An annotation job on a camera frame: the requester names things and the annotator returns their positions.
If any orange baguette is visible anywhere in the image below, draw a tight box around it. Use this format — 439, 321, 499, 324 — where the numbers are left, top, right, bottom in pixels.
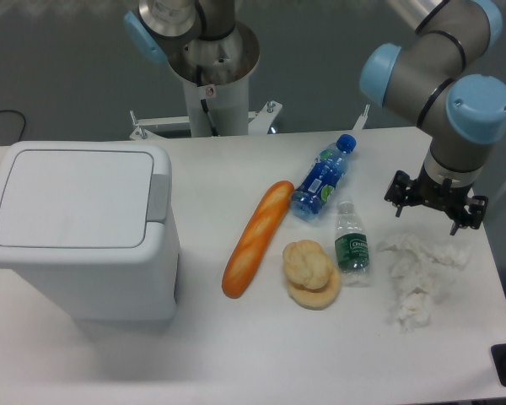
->
221, 181, 294, 299

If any round flat bread bun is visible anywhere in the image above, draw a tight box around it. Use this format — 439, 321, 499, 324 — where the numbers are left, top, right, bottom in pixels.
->
287, 270, 341, 310

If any clear green-label water bottle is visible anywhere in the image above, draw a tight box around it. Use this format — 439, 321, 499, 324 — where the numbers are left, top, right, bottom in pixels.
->
334, 201, 370, 286

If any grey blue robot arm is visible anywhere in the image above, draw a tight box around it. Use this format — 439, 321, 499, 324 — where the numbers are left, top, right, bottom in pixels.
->
123, 1, 506, 230

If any blue plastic bottle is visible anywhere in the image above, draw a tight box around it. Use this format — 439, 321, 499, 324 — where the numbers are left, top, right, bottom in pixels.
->
289, 134, 357, 221

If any black floor cable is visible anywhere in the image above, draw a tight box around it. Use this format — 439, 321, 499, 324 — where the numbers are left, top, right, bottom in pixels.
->
0, 109, 27, 144

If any white plastic trash can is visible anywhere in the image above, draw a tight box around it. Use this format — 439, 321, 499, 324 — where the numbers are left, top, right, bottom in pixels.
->
0, 141, 180, 321

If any pale knotted bread roll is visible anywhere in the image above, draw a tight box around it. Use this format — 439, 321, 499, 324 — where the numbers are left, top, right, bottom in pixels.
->
283, 240, 333, 289

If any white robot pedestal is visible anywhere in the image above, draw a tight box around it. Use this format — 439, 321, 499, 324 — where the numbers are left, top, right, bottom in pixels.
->
128, 20, 370, 141

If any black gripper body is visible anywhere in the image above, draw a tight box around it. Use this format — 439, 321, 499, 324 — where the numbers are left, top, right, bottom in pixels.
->
405, 167, 472, 211

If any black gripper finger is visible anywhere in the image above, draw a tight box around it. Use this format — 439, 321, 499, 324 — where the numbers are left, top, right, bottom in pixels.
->
384, 170, 413, 218
449, 196, 488, 235

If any small crumpled white tissue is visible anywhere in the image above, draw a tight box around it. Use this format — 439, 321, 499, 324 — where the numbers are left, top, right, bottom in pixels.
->
391, 293, 433, 333

